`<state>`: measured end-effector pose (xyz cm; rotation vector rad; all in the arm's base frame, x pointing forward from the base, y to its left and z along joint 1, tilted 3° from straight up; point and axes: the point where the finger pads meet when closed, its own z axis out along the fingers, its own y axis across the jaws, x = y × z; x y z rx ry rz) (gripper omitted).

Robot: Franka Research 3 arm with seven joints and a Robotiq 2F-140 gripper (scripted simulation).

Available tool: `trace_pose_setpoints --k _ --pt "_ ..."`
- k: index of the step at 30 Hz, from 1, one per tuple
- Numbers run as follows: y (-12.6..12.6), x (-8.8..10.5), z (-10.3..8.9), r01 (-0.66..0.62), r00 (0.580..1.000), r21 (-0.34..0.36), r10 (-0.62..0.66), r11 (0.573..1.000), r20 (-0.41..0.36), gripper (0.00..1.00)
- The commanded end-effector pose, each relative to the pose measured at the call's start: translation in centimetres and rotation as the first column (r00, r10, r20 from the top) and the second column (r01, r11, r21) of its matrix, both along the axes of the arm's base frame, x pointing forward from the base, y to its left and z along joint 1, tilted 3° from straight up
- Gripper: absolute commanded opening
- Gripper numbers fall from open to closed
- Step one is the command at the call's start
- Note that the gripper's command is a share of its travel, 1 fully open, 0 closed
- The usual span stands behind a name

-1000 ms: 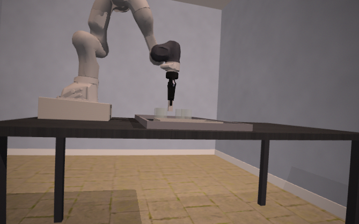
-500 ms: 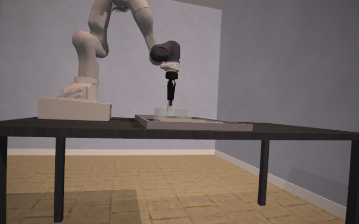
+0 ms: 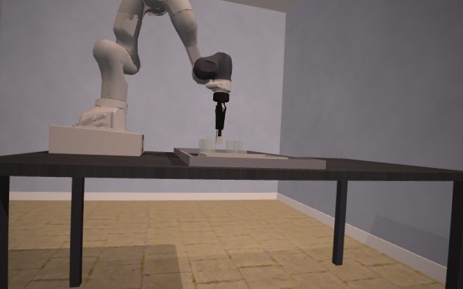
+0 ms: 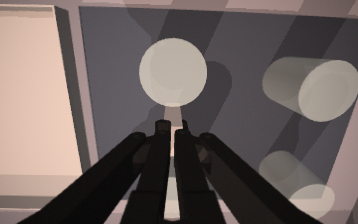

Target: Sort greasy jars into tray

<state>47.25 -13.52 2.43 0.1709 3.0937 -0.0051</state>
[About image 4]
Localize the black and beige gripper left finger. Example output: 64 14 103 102
16 106 173 224

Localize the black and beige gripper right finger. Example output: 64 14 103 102
172 106 323 224

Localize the beige cylinder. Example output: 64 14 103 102
262 57 358 122
164 156 180 218
259 151 335 219
139 38 207 107

